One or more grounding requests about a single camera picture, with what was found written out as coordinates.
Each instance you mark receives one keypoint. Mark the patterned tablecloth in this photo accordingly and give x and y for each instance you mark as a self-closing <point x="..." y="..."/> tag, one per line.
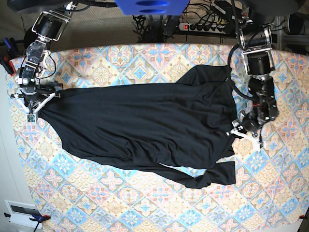
<point x="272" y="188"/>

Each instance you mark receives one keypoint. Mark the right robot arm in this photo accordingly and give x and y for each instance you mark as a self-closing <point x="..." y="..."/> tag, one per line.
<point x="49" y="27"/>

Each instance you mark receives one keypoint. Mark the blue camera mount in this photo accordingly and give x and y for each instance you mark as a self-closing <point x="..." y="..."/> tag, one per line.
<point x="152" y="7"/>

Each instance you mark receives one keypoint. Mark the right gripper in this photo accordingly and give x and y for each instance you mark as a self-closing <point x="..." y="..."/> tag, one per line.
<point x="35" y="94"/>

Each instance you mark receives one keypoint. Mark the orange clamp lower right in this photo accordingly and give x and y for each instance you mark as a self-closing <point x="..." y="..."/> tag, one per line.
<point x="303" y="217"/>

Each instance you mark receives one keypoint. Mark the white floor vent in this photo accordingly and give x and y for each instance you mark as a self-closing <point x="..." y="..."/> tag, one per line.
<point x="21" y="213"/>

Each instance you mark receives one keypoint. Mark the orange black clamp left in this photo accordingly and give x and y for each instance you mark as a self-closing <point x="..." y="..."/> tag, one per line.
<point x="8" y="65"/>

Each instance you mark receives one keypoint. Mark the white power strip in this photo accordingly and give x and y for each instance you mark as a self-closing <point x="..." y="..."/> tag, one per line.
<point x="209" y="28"/>

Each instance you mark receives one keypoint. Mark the black round speaker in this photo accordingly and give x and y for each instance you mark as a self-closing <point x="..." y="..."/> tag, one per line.
<point x="29" y="38"/>

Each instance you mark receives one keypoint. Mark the black t-shirt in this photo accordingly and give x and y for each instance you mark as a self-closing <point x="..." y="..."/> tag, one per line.
<point x="179" y="131"/>

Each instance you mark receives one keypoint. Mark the blue orange clamp lower left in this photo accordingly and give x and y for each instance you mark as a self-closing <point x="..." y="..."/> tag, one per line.
<point x="38" y="218"/>

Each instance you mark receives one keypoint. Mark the blue clamp upper left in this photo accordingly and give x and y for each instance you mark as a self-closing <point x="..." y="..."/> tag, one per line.
<point x="9" y="43"/>

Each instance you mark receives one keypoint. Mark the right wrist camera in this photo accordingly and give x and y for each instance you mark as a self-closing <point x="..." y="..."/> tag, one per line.
<point x="31" y="118"/>

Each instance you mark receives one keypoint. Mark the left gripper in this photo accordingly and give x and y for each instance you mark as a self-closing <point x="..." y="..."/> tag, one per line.
<point x="250" y="123"/>

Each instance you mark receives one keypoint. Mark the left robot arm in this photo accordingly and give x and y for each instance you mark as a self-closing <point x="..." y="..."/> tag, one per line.
<point x="255" y="41"/>

